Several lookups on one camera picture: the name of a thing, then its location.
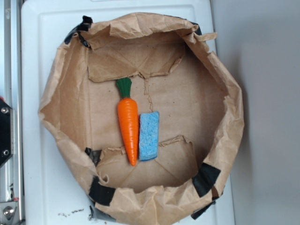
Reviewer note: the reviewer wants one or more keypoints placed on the white plastic tray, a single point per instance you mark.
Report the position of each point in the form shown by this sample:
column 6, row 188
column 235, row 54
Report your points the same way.
column 52, row 196

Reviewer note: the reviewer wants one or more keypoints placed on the aluminium frame rail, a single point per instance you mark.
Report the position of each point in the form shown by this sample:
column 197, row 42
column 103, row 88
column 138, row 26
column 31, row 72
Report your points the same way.
column 12, row 203

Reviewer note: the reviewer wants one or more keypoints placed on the black metal bracket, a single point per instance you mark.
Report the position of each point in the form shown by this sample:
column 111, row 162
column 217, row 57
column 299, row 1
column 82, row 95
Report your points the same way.
column 5, row 132

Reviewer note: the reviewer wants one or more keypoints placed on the blue sponge block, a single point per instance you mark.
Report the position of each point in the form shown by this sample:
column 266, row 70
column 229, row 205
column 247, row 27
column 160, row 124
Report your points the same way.
column 148, row 136

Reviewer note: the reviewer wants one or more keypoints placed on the brown paper bag basin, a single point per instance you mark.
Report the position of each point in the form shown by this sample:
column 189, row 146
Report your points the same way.
column 173, row 73

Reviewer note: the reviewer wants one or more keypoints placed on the orange plastic toy carrot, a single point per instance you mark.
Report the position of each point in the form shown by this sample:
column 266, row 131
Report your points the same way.
column 128, row 119

